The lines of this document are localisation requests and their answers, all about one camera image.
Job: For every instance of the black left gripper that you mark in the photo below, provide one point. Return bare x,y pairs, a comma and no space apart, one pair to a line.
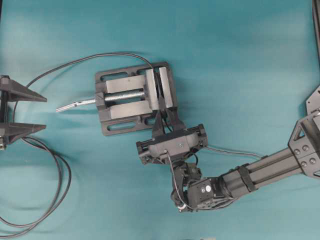
12,91

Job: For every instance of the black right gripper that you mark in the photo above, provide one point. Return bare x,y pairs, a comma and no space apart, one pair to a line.
177,145

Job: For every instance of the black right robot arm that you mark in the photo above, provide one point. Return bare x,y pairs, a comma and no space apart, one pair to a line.
192,192

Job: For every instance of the black cast iron vise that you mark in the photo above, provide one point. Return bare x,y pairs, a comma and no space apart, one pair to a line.
127,99

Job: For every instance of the black aluminium frame rail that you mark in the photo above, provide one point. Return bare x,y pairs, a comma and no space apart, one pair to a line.
316,22

